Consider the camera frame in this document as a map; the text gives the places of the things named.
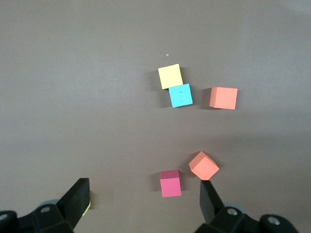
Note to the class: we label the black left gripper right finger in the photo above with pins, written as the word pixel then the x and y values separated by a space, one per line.
pixel 211 206

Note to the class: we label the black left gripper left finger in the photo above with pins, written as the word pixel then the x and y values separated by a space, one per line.
pixel 73 206

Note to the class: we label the orange foam cube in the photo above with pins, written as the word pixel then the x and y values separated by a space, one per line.
pixel 224 98
pixel 204 167

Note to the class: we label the yellow foam cube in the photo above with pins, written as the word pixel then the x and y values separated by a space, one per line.
pixel 88 207
pixel 170 76

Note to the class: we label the red foam cube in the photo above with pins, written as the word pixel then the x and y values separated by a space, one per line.
pixel 170 187

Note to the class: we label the light blue dented foam cube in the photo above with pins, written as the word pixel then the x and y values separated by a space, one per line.
pixel 181 95

